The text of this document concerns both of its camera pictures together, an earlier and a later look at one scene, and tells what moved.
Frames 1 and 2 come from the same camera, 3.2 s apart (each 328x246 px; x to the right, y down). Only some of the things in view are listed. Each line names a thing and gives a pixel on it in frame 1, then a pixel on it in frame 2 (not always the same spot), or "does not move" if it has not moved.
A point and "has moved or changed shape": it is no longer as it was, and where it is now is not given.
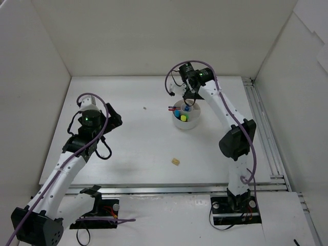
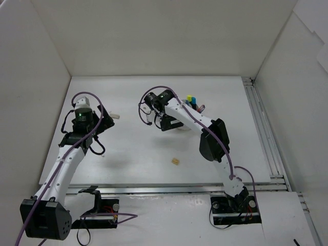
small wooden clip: (175, 161) does not move
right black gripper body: (191, 95) to (167, 123)
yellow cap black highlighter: (183, 118) has moved or changed shape
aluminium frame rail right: (275, 165) does not move
